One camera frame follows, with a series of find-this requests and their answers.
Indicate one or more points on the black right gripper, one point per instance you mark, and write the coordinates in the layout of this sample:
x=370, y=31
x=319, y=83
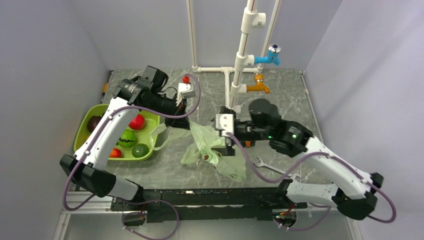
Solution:
x=228, y=149

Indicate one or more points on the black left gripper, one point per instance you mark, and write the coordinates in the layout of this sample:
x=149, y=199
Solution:
x=182, y=123

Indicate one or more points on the light green plastic bag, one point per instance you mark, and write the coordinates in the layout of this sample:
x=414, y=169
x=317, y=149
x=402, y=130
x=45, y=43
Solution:
x=206, y=140

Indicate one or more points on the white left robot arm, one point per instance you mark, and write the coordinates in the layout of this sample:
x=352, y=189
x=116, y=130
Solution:
x=86, y=167

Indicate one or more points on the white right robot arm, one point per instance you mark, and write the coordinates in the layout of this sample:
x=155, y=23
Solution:
x=351, y=191

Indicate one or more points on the dark green fake avocado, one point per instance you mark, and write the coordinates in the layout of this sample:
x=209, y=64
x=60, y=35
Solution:
x=140, y=150

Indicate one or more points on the green fake watermelon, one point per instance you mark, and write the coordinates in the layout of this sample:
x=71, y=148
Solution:
x=128, y=139

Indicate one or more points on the red fake tomato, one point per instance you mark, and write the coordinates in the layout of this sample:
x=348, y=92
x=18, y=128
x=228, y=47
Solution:
x=116, y=153

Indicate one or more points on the dark red fake apple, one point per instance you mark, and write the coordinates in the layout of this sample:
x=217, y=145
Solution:
x=93, y=122

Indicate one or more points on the green plastic basin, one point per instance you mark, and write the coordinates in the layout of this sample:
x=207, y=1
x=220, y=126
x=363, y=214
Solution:
x=110, y=129

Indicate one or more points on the orange plastic faucet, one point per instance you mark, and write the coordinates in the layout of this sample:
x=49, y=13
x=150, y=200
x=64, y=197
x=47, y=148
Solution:
x=259, y=85

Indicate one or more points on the silver metal wrench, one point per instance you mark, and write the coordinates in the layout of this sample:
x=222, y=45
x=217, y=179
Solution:
x=259, y=163

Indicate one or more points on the blue plastic faucet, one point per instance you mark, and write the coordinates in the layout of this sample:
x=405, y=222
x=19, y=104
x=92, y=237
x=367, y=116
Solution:
x=272, y=56

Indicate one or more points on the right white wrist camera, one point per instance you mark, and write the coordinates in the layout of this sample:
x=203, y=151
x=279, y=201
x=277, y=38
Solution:
x=224, y=122

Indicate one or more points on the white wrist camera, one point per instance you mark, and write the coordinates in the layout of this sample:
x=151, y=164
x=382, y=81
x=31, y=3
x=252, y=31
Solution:
x=185, y=90
x=224, y=122

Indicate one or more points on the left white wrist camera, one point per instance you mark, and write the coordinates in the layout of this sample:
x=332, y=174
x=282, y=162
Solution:
x=185, y=90

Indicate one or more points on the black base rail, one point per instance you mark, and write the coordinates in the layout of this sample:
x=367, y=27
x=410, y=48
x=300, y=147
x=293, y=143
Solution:
x=160, y=205

